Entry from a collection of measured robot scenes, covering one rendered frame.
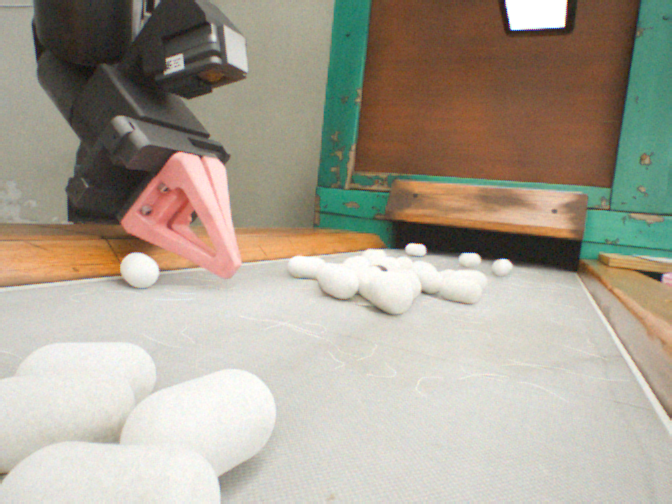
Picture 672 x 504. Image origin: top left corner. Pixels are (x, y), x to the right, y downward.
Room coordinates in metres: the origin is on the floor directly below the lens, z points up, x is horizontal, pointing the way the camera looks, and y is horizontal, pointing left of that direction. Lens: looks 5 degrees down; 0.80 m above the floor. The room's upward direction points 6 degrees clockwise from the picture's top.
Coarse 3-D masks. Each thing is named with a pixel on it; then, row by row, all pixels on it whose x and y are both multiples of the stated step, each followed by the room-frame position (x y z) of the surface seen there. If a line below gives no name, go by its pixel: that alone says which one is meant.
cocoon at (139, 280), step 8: (128, 256) 0.30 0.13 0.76; (136, 256) 0.29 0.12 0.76; (144, 256) 0.29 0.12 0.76; (128, 264) 0.29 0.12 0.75; (136, 264) 0.28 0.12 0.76; (144, 264) 0.29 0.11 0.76; (152, 264) 0.29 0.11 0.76; (128, 272) 0.28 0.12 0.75; (136, 272) 0.28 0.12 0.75; (144, 272) 0.28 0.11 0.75; (152, 272) 0.29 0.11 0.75; (128, 280) 0.29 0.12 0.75; (136, 280) 0.28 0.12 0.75; (144, 280) 0.29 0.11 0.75; (152, 280) 0.29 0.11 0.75
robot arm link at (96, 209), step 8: (144, 0) 0.62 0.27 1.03; (80, 144) 0.60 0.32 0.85; (80, 152) 0.60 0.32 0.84; (88, 152) 0.60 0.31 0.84; (80, 160) 0.60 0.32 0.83; (80, 208) 0.61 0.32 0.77; (88, 208) 0.61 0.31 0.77; (96, 208) 0.61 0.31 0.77; (104, 208) 0.61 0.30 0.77; (112, 208) 0.62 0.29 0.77; (120, 208) 0.62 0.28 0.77; (88, 216) 0.63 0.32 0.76; (96, 216) 0.63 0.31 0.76; (104, 216) 0.63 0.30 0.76; (112, 216) 0.63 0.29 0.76
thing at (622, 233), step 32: (320, 192) 0.92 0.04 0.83; (352, 192) 0.90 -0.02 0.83; (384, 192) 0.88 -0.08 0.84; (320, 224) 0.92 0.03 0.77; (352, 224) 0.90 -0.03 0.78; (384, 224) 0.87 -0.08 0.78; (416, 224) 1.00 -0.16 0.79; (608, 224) 0.73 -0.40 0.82; (640, 224) 0.72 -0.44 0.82; (448, 256) 0.84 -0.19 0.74; (480, 256) 0.93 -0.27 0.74; (512, 256) 0.93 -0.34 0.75; (544, 256) 0.91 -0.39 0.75; (576, 256) 0.88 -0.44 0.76
